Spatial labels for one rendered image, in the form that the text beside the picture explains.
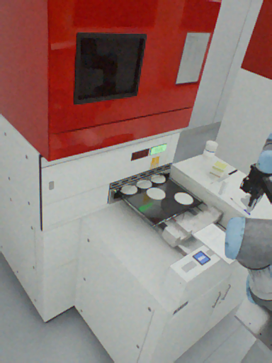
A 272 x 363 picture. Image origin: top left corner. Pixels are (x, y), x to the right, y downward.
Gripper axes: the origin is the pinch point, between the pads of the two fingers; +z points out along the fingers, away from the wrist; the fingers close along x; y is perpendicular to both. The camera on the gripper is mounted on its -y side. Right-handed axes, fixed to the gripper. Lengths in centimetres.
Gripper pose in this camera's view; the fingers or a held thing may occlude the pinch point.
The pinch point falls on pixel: (250, 210)
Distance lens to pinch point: 143.6
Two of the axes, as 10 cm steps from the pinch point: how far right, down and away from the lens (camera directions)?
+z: -1.6, 8.1, 5.7
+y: -6.4, -5.2, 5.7
